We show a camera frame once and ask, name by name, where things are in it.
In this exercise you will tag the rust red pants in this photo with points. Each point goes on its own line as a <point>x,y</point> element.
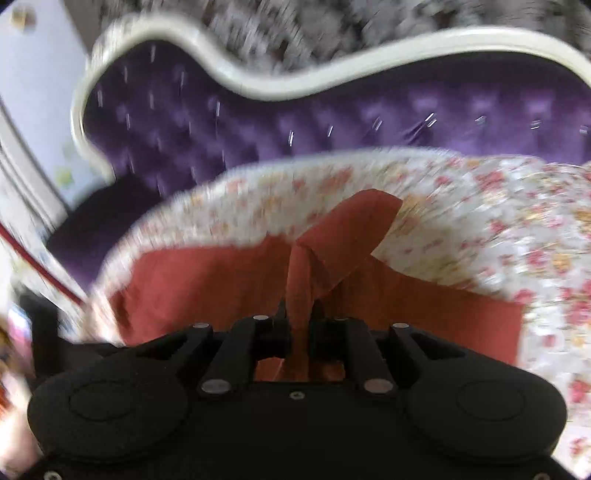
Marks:
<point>331,265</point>

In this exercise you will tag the purple tufted headboard white frame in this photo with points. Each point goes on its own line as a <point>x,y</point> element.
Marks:
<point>162,100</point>

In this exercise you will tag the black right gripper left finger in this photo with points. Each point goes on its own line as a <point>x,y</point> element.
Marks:
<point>144,394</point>

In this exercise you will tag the grey damask curtain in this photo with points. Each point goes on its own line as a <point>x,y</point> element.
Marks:
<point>288,35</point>

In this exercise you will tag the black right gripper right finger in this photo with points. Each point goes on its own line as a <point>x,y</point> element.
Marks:
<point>455,398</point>

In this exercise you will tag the floral bed sheet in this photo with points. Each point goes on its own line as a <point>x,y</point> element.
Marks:
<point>512,227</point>

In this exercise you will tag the dark purple bedside stool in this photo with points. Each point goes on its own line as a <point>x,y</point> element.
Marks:
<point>84,238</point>

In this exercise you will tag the red pole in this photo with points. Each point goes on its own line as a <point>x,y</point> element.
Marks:
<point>38,267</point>

